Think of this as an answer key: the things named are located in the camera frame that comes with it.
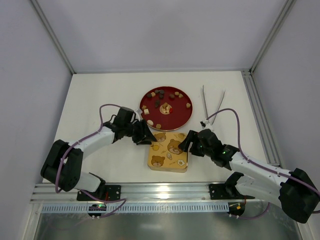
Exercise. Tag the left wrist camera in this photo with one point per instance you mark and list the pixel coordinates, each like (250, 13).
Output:
(138, 113)

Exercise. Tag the round red plate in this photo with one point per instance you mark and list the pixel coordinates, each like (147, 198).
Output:
(172, 113)

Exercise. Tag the white oval chocolate left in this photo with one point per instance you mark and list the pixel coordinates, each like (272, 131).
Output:
(150, 122)

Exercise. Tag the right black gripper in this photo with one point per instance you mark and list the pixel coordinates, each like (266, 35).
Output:
(195, 144)

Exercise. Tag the metal tongs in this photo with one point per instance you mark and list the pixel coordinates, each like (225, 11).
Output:
(212, 101)

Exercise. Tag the gold chocolate box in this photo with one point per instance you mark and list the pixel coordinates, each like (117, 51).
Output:
(168, 169)

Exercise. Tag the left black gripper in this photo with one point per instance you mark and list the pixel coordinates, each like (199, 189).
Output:
(139, 132)

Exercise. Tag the dark heart chocolate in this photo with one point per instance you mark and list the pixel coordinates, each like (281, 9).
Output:
(157, 103)

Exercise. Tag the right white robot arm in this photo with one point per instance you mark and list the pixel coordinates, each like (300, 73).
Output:
(292, 191)

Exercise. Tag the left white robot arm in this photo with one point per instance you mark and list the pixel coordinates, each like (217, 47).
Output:
(63, 164)

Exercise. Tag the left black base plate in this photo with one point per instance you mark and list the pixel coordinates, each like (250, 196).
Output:
(105, 192)

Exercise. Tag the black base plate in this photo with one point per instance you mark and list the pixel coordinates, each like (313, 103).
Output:
(226, 191)
(105, 192)

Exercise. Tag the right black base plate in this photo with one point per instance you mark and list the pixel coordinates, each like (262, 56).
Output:
(226, 191)

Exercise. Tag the silver square box lid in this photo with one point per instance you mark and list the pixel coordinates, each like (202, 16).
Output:
(165, 151)

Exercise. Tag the white slotted cable duct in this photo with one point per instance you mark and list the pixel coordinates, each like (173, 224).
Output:
(136, 207)

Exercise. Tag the aluminium mounting rail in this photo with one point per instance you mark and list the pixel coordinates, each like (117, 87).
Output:
(150, 192)

